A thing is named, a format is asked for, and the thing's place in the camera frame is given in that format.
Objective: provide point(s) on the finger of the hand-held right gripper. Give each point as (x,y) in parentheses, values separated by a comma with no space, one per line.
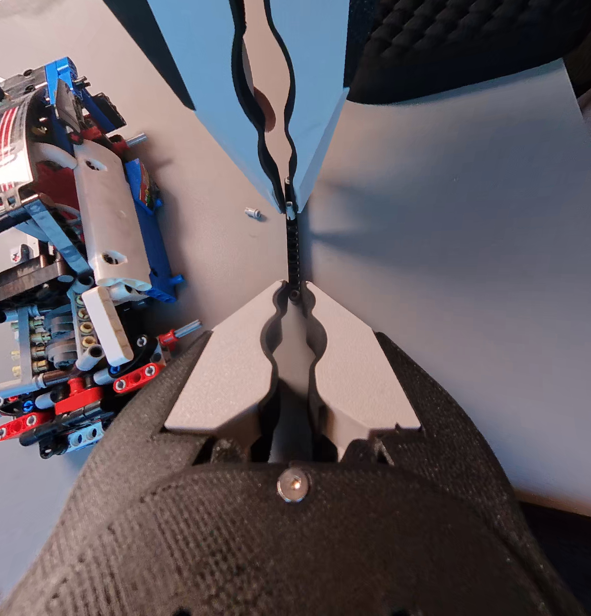
(204,72)
(319,72)

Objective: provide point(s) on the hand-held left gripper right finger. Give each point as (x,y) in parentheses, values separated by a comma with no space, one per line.
(362,380)

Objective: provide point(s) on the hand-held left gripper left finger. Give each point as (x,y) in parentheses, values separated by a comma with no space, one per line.
(223,380)

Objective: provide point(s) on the black lego beam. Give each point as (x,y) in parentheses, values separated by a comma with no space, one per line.
(294,250)

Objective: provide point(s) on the partly built lego car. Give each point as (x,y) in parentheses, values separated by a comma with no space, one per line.
(112,207)

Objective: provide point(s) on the person's right hand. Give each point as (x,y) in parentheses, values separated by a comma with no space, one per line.
(266,108)

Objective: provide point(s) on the black padded chair armrest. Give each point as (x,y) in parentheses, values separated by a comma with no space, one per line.
(468,38)

